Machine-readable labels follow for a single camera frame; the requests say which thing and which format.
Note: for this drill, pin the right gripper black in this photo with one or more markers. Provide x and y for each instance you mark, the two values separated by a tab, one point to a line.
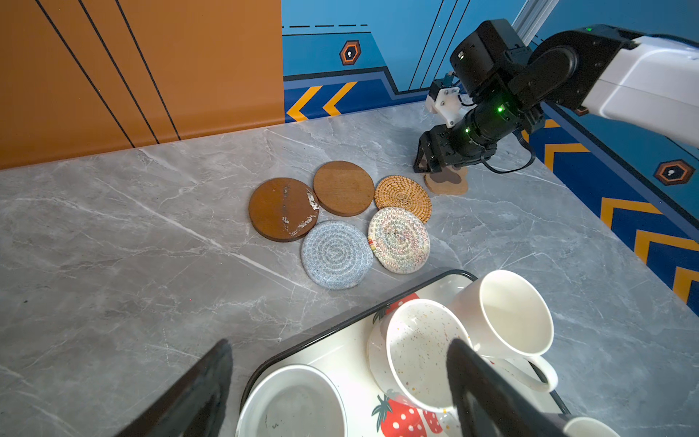
441	147

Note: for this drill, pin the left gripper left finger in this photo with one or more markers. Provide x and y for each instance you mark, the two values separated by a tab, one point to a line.
195	405

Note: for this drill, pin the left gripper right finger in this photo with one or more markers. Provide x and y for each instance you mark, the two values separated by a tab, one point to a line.
486	404

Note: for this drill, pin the paw shaped wooden coaster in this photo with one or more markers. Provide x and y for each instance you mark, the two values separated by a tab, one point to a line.
450	181

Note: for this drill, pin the woven rattan round coaster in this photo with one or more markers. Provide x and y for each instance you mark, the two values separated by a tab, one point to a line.
405	193

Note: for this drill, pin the multicolour woven rope coaster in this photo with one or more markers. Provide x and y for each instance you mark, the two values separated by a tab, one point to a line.
399	240

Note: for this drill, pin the light brown wooden round coaster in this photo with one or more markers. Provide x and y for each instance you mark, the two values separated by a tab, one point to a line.
343	188

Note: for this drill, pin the grey woven rope coaster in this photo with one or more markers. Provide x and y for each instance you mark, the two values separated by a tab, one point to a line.
336	255

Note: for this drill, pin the dark brown wooden round coaster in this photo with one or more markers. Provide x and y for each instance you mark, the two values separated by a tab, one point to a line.
283	209

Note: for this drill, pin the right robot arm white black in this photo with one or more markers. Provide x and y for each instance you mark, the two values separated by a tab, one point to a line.
498	85

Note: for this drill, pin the white mug back right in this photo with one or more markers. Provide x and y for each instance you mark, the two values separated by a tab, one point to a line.
510	326

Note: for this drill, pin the white speckled mug back middle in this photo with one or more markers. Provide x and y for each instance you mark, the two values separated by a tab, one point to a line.
407	354

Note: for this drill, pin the blue mug back left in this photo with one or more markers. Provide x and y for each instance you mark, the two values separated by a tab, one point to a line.
295	400

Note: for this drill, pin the white strawberry tray black rim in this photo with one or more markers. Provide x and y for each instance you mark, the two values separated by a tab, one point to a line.
340	353

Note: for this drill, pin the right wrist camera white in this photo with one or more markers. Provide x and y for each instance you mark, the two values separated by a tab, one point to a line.
445	100

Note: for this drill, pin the right aluminium corner post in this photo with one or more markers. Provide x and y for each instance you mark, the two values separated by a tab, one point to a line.
531	18

